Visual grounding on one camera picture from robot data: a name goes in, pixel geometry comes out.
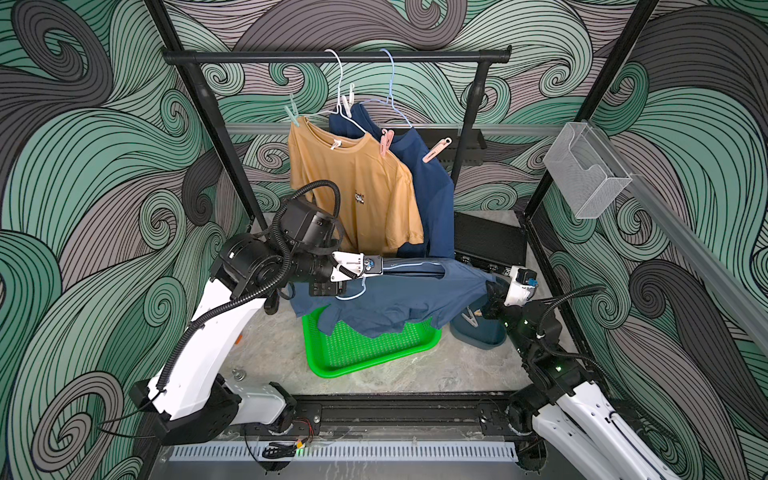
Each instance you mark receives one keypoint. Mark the white slotted cable duct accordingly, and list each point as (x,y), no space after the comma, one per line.
(356,451)

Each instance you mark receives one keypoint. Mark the light blue t-shirt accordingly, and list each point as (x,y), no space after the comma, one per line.
(391,302)

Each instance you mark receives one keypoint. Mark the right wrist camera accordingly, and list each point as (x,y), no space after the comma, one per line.
(522,287)

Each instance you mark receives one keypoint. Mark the silver metal bolt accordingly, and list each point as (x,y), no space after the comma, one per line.
(239,374)

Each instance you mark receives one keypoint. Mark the dark teal plastic bin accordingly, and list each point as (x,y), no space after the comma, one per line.
(488,335)

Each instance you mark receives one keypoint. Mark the black case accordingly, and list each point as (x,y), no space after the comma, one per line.
(489,245)

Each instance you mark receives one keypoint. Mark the white wire hanger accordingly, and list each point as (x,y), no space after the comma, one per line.
(339,109)

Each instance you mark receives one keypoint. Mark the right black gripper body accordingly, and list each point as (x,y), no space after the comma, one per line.
(497,309)

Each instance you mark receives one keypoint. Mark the black clothes rack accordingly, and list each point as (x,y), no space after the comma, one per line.
(189,64)

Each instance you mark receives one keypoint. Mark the green plastic basket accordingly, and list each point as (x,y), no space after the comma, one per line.
(346,351)

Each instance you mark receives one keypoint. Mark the light blue wire hanger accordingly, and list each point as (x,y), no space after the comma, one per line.
(418,268)

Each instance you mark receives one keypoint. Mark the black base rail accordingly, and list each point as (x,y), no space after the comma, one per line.
(501,414)

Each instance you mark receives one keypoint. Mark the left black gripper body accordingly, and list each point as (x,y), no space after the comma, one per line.
(313,269)

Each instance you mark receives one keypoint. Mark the dark navy t-shirt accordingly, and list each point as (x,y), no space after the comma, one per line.
(434,190)

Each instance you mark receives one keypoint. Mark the white grey clothespin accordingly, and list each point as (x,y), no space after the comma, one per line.
(469,316)

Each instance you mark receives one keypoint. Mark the tan yellow t-shirt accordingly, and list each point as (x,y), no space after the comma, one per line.
(378,211)

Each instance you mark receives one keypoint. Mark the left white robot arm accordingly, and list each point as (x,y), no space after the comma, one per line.
(188,401)

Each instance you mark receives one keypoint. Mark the pink white clothespin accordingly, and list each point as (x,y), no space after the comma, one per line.
(437,149)

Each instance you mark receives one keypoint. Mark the clear mesh wall holder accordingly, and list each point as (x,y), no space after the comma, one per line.
(588,170)

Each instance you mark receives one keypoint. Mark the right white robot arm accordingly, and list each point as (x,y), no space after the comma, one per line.
(564,404)

